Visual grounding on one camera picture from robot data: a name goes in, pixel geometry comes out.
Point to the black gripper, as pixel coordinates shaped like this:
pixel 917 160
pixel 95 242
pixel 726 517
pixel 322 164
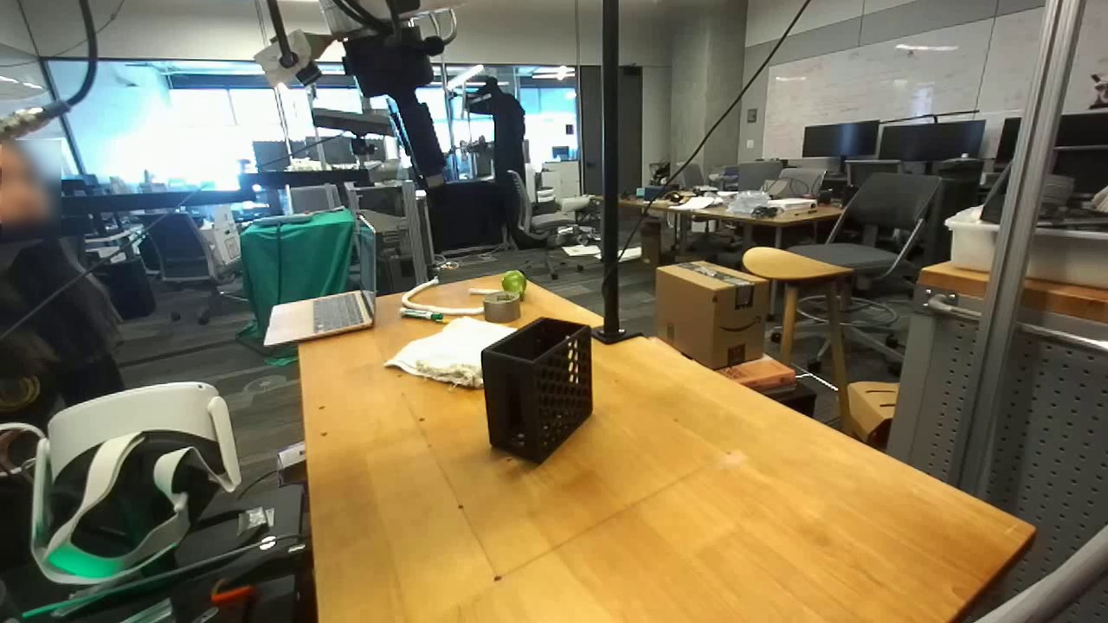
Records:
pixel 397 65

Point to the white cloth towel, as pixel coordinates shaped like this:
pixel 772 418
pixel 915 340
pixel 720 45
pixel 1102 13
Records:
pixel 451 353

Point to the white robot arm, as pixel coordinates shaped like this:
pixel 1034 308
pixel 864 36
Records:
pixel 290 55

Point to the green cloth on chair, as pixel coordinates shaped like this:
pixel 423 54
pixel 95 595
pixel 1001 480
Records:
pixel 290 257

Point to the green ball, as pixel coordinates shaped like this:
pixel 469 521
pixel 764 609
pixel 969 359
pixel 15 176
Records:
pixel 512 280

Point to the silver laptop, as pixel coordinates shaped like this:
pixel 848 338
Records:
pixel 319 317

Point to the grey tape roll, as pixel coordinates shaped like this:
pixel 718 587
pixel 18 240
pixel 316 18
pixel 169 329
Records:
pixel 498 308

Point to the black vertical pole stand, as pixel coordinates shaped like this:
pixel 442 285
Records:
pixel 610 325

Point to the black perforated plastic basket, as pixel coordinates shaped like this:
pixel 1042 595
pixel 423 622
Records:
pixel 539 384

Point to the cardboard box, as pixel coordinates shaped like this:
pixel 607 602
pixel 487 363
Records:
pixel 712 311

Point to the round wooden stool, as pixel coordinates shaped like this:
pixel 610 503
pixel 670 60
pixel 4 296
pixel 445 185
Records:
pixel 797 273

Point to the white VR headset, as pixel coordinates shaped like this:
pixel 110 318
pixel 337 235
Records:
pixel 122 480

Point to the black office chair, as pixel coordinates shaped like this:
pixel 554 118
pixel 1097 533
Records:
pixel 878 228

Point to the grey metal frame post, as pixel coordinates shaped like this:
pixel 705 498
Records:
pixel 1006 290

